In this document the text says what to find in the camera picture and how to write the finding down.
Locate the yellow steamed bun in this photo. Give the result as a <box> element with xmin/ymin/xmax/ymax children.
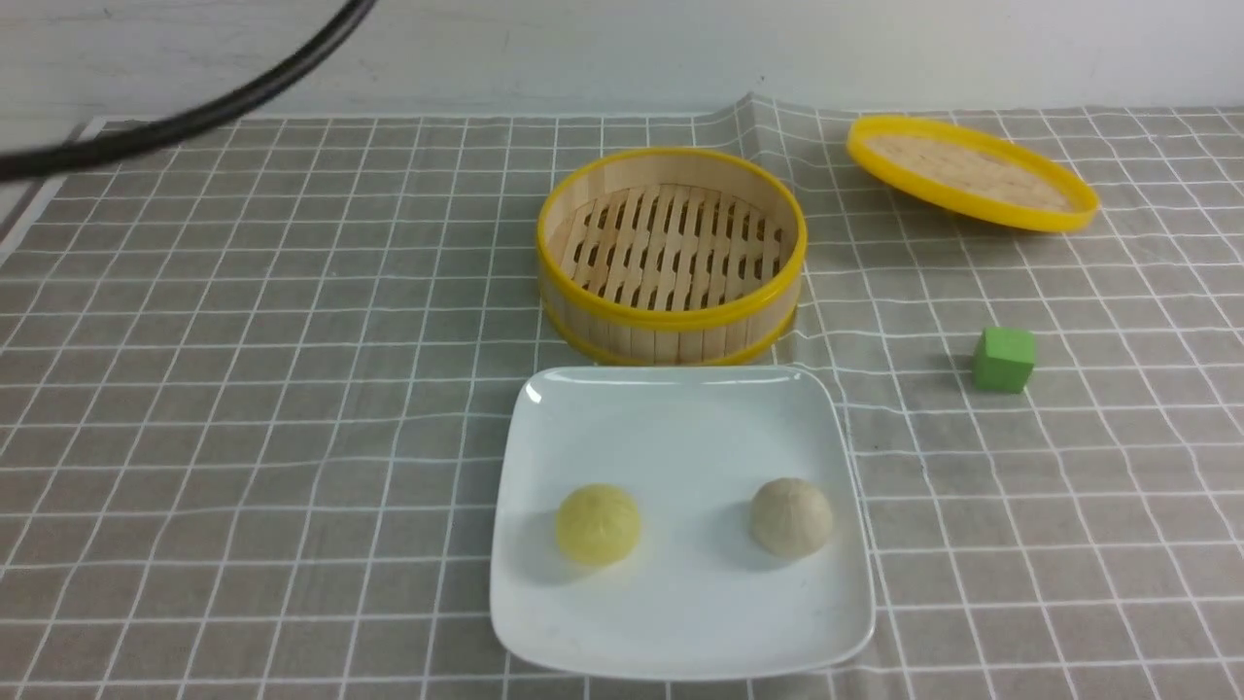
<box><xmin>554</xmin><ymin>482</ymin><xmax>641</xmax><ymax>567</ymax></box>

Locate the beige steamed bun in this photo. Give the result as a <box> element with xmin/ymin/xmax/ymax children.
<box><xmin>749</xmin><ymin>477</ymin><xmax>836</xmax><ymax>561</ymax></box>

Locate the white square plate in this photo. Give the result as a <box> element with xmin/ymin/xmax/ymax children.
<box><xmin>489</xmin><ymin>366</ymin><xmax>877</xmax><ymax>683</ymax></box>

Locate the yellow-rimmed bamboo steamer basket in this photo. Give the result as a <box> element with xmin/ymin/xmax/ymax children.
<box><xmin>535</xmin><ymin>148</ymin><xmax>809</xmax><ymax>366</ymax></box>

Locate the green cube block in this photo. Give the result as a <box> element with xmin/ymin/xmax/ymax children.
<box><xmin>972</xmin><ymin>325</ymin><xmax>1037</xmax><ymax>395</ymax></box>

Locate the yellow-rimmed bamboo steamer lid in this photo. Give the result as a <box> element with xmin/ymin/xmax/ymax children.
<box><xmin>846</xmin><ymin>114</ymin><xmax>1100</xmax><ymax>233</ymax></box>

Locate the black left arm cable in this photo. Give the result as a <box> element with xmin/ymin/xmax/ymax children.
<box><xmin>0</xmin><ymin>0</ymin><xmax>378</xmax><ymax>183</ymax></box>

